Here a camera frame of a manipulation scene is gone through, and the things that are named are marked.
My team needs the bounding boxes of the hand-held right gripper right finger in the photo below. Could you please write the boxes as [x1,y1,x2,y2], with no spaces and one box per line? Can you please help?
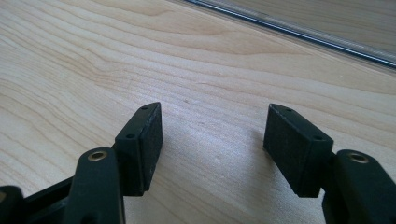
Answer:
[262,103,334,198]

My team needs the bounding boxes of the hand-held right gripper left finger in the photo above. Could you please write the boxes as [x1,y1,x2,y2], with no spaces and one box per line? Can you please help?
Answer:
[112,102,164,198]

